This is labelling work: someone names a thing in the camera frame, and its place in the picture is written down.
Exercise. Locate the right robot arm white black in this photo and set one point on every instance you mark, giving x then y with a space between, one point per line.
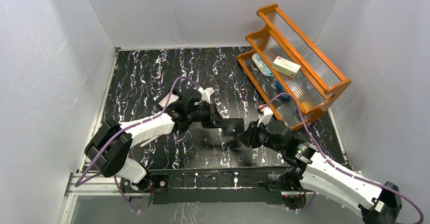
309 170

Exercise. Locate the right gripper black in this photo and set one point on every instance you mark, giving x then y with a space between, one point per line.
249 138

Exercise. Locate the black aluminium base frame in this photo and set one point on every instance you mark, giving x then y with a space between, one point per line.
244 184

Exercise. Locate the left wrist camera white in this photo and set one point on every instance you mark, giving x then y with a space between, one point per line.
206 93

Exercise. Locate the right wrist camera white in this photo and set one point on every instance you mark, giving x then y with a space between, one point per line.
266 114

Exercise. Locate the white blue oval package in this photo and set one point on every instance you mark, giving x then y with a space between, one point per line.
261 65

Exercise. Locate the black box of cards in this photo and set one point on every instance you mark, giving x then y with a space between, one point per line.
167 98

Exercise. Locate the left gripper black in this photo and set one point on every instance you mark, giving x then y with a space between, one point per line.
217 119

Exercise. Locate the cream cardboard box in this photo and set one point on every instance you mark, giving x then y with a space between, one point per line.
285 66

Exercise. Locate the pink pen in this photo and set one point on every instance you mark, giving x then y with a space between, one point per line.
145 143

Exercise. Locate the orange wooden shelf rack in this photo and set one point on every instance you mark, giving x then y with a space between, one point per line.
314 88

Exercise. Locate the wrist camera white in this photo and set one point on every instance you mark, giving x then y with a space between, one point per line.
266 114
206 93

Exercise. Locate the black card holder wallet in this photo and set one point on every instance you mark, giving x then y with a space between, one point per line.
234 127

